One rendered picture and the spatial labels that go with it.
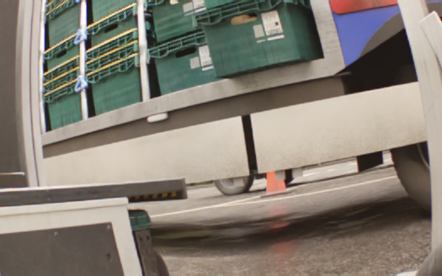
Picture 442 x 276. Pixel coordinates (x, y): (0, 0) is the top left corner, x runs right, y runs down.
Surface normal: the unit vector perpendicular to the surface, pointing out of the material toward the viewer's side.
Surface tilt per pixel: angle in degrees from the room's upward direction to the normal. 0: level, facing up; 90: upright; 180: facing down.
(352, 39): 90
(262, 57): 94
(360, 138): 90
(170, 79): 97
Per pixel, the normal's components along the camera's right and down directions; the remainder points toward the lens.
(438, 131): -0.72, 0.04
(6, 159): 0.85, -0.16
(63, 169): -0.55, 0.01
